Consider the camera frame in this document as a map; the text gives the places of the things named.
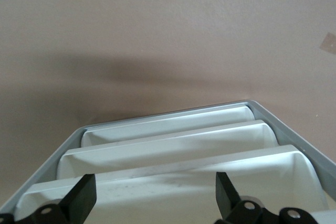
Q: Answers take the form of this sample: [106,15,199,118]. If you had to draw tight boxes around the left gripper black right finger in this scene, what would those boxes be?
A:
[214,172,320,224]

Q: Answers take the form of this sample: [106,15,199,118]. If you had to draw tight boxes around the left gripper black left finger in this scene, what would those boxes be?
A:
[0,173,97,224]

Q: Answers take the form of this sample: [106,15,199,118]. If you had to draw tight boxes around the white drawer cabinet shell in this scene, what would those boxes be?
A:
[0,99,336,224]

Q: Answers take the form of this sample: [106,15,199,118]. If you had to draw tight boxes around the brown tape patch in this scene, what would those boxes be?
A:
[318,31,336,53]

